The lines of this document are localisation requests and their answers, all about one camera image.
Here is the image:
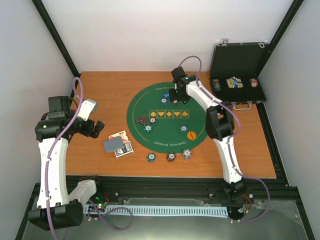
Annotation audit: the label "grey card deck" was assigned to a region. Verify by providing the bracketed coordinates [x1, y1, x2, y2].
[103, 136, 124, 153]

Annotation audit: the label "orange round blind button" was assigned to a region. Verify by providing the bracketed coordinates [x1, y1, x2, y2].
[187, 131, 197, 141]

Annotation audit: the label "light blue cable duct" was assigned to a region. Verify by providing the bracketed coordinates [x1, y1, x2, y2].
[97, 205, 228, 218]

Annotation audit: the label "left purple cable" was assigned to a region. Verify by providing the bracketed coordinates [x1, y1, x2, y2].
[46, 76, 133, 240]

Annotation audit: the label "red playing card box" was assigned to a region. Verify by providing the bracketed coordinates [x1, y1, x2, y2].
[108, 130, 129, 143]

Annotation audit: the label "blue playing card box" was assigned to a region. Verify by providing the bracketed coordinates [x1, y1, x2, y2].
[114, 141, 134, 159]

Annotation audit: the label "purple white chip stack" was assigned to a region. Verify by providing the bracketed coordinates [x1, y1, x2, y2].
[182, 149, 192, 160]

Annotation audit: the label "triangular red dealer button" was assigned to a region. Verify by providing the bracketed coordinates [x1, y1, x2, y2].
[135, 115, 146, 126]

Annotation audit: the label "green blue chip stack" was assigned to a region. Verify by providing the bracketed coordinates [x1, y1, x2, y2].
[146, 152, 156, 163]

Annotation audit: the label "black poker chip case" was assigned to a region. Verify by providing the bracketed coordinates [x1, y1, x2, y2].
[209, 38, 269, 110]

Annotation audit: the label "red brown chip stack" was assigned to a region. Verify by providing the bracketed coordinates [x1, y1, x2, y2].
[166, 152, 176, 162]

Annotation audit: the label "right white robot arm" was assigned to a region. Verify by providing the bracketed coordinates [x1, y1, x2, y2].
[169, 66, 245, 203]

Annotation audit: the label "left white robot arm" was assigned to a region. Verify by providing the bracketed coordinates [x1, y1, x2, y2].
[28, 96, 105, 231]

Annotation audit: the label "green blue poker chip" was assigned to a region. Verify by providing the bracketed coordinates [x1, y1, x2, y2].
[144, 124, 153, 132]

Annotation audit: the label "red chips in case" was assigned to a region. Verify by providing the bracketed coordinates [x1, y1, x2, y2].
[249, 78, 259, 88]

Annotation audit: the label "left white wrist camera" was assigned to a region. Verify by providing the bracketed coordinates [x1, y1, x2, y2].
[77, 99, 98, 121]

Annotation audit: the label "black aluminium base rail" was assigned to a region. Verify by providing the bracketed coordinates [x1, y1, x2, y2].
[28, 175, 302, 228]

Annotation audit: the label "blue round blind button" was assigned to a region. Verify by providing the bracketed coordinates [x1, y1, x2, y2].
[163, 92, 170, 100]

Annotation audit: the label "round green poker mat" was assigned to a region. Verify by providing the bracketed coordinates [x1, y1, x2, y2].
[126, 82, 208, 154]

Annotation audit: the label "wrapped card deck in case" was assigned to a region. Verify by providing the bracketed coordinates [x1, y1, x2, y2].
[226, 76, 244, 89]

